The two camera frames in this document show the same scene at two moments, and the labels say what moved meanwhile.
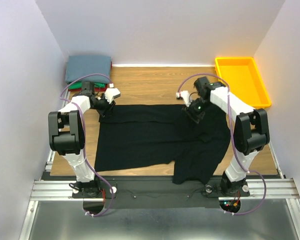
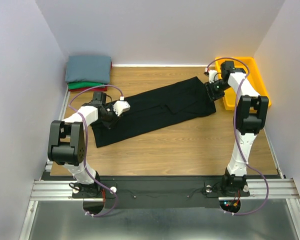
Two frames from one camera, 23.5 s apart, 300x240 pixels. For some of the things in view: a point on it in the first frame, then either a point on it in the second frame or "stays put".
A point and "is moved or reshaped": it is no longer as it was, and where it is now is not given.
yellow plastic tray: x=244 y=79 stays put
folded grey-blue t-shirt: x=79 y=65 stays put
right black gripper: x=194 y=116 → x=212 y=90
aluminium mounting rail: x=277 y=189 stays put
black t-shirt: x=136 y=136 is moved or reshaped
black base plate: x=185 y=192 stays put
